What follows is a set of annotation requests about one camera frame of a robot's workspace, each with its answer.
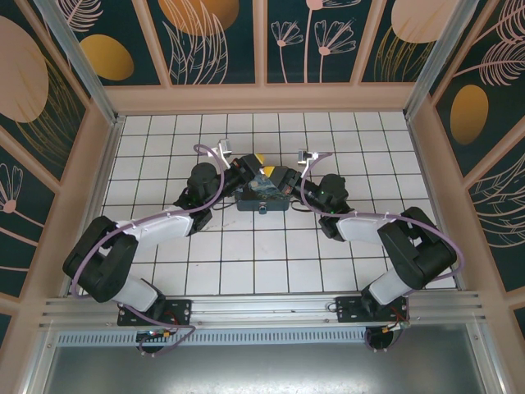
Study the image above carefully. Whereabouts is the starry night tin box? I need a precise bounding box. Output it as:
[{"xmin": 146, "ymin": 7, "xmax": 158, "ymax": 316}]
[{"xmin": 235, "ymin": 171, "xmax": 293, "ymax": 213}]

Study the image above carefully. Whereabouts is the grey metal sheet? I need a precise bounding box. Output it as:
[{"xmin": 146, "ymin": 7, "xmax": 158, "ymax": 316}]
[{"xmin": 24, "ymin": 323, "xmax": 506, "ymax": 394}]

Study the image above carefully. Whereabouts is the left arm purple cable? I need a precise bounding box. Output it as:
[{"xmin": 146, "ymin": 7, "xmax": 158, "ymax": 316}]
[{"xmin": 70, "ymin": 143, "xmax": 198, "ymax": 357}]

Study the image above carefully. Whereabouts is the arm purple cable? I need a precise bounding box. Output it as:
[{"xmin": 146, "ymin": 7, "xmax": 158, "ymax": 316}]
[
  {"xmin": 300, "ymin": 151, "xmax": 467, "ymax": 329},
  {"xmin": 70, "ymin": 143, "xmax": 198, "ymax": 357}
]

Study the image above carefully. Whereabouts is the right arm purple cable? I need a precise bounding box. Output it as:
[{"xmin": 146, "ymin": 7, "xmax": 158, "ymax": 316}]
[{"xmin": 300, "ymin": 151, "xmax": 467, "ymax": 329}]

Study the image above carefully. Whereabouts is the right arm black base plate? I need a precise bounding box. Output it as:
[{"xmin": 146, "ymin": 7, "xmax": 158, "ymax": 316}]
[{"xmin": 335, "ymin": 295, "xmax": 411, "ymax": 325}]

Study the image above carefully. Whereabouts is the aluminium mounting rail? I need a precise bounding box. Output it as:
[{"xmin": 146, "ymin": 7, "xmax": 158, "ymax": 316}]
[{"xmin": 39, "ymin": 290, "xmax": 491, "ymax": 329}]

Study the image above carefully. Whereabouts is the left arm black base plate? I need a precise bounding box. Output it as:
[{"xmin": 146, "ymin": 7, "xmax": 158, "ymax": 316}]
[{"xmin": 117, "ymin": 299, "xmax": 194, "ymax": 328}]

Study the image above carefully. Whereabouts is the slotted grey cable duct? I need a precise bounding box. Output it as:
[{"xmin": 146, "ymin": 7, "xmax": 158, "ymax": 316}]
[{"xmin": 55, "ymin": 330, "xmax": 477, "ymax": 348}]

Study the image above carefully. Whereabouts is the aluminium frame post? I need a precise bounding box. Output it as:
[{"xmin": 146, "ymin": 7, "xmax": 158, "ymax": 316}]
[
  {"xmin": 32, "ymin": 0, "xmax": 126, "ymax": 126},
  {"xmin": 404, "ymin": 0, "xmax": 473, "ymax": 120}
]

